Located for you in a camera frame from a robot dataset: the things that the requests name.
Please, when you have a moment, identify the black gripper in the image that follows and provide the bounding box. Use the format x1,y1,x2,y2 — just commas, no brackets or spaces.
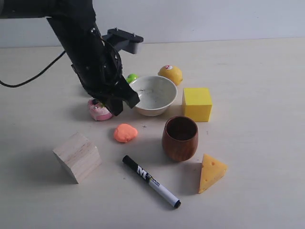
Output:
68,40,140,116

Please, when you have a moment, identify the orange putty lump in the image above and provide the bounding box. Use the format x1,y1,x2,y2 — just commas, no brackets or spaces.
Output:
113,124,138,143

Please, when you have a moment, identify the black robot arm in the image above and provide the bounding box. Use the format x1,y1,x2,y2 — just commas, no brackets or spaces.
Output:
0,0,143,116

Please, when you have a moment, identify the green toy bone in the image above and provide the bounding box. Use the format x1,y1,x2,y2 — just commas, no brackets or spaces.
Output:
126,73,138,83

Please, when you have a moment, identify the pink toy cake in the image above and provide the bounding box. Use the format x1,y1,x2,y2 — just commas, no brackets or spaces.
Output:
88,98,113,121

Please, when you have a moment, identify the white ceramic bowl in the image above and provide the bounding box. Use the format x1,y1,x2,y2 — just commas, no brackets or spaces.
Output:
130,75,178,117

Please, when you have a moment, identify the yellow lemon with sticker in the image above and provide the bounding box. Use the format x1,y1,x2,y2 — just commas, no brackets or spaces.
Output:
158,65,183,86

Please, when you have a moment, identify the light wooden block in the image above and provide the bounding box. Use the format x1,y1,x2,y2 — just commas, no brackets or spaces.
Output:
53,133,102,184

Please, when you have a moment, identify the brown wooden cup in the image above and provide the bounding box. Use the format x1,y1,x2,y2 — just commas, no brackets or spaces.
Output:
162,116,199,162

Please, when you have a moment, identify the black and white marker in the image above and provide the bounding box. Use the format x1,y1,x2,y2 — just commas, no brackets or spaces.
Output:
122,155,181,209

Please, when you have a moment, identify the yellow cube block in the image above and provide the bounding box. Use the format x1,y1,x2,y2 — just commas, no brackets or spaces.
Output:
182,87,213,122

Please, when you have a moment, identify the yellow cheese wedge toy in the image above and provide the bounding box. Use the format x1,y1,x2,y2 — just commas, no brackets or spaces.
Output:
198,154,227,194

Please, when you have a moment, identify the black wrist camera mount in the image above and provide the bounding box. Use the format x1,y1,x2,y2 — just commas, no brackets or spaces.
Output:
102,28,143,54

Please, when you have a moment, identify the black cable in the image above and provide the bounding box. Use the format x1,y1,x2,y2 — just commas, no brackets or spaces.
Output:
0,50,66,88

